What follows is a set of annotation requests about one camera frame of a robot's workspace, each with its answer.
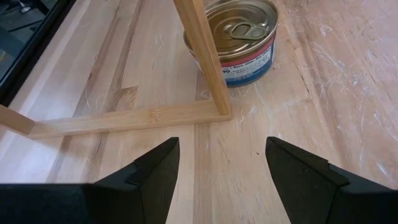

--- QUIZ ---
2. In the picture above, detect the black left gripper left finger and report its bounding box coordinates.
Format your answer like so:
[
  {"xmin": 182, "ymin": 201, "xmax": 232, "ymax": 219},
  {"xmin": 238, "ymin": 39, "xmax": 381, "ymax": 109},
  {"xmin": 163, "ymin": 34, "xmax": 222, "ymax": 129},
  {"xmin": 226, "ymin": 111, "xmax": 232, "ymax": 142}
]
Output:
[{"xmin": 0, "ymin": 136, "xmax": 180, "ymax": 224}]

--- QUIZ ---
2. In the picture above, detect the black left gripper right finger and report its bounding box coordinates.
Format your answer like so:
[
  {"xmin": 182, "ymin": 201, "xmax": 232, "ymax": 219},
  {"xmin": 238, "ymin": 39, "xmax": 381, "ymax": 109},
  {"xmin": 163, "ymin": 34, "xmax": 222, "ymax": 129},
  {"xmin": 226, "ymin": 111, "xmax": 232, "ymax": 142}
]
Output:
[{"xmin": 266, "ymin": 136, "xmax": 398, "ymax": 224}]

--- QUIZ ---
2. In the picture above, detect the wooden slatted shelf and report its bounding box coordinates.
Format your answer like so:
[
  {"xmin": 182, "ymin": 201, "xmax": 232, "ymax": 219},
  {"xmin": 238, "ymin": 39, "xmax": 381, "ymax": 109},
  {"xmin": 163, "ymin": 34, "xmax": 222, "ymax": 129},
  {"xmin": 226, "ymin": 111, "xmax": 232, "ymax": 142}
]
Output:
[{"xmin": 0, "ymin": 0, "xmax": 233, "ymax": 139}]

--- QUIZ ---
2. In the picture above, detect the tuna can with pull tab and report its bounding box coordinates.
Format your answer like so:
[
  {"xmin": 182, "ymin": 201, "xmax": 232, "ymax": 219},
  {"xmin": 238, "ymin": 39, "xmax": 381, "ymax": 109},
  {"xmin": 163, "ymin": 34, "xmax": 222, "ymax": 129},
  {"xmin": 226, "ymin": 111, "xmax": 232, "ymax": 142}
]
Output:
[{"xmin": 183, "ymin": 0, "xmax": 279, "ymax": 88}]

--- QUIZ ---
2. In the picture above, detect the black aluminium table frame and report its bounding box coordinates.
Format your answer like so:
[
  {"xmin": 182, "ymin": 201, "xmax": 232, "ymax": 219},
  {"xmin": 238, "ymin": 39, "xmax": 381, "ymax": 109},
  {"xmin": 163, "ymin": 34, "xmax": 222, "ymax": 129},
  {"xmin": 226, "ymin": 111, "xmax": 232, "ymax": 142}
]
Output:
[{"xmin": 0, "ymin": 0, "xmax": 77, "ymax": 106}]

